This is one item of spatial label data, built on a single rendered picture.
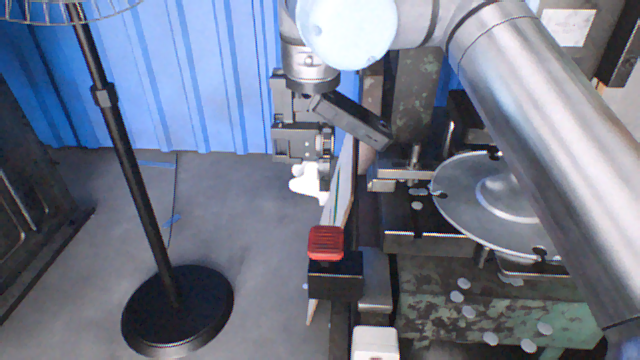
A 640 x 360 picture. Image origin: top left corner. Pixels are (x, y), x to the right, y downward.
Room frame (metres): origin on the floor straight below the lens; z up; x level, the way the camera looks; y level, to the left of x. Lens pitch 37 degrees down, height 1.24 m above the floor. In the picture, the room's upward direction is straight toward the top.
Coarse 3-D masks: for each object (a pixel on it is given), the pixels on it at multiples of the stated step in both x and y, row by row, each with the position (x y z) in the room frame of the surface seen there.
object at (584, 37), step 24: (552, 0) 0.60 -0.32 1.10; (576, 0) 0.59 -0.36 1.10; (600, 0) 0.59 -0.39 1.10; (624, 0) 0.59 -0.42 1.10; (552, 24) 0.59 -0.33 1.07; (576, 24) 0.59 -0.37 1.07; (600, 24) 0.59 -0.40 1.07; (576, 48) 0.59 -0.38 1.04; (600, 48) 0.59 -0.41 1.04; (480, 120) 0.61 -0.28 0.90
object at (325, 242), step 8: (312, 232) 0.49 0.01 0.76; (320, 232) 0.49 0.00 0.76; (328, 232) 0.49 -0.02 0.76; (336, 232) 0.49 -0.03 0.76; (344, 232) 0.49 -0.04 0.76; (312, 240) 0.47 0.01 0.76; (320, 240) 0.47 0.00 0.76; (328, 240) 0.47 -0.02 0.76; (336, 240) 0.47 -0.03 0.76; (344, 240) 0.47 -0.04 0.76; (312, 248) 0.45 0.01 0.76; (320, 248) 0.45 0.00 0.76; (328, 248) 0.45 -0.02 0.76; (336, 248) 0.45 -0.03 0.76; (312, 256) 0.44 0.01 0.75; (320, 256) 0.44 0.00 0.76; (328, 256) 0.44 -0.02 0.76; (336, 256) 0.44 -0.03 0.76
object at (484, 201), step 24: (456, 168) 0.64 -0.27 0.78; (480, 168) 0.64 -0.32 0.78; (504, 168) 0.64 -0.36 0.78; (432, 192) 0.57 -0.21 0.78; (456, 192) 0.57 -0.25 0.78; (480, 192) 0.56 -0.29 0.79; (504, 192) 0.56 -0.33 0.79; (456, 216) 0.50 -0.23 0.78; (480, 216) 0.50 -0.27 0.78; (504, 216) 0.50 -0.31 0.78; (528, 216) 0.50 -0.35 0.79; (480, 240) 0.44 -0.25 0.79; (504, 240) 0.45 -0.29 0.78; (528, 240) 0.45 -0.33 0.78
